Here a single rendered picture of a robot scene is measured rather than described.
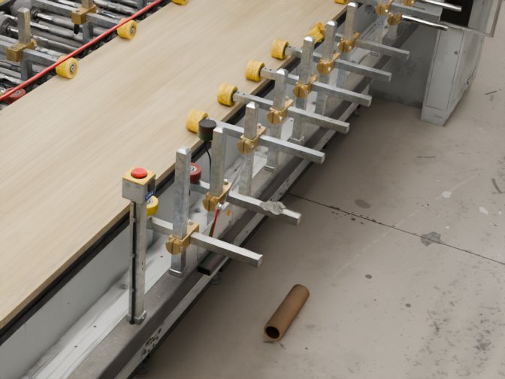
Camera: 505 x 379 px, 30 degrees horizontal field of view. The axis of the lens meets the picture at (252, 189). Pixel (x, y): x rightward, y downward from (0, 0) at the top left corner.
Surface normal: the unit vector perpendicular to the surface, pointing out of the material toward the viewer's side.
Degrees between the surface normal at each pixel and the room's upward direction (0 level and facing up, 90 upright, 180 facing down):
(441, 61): 90
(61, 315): 90
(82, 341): 0
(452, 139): 0
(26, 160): 0
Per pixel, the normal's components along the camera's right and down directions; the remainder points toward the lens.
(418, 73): -0.43, 0.47
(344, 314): 0.08, -0.83
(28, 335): 0.90, 0.30
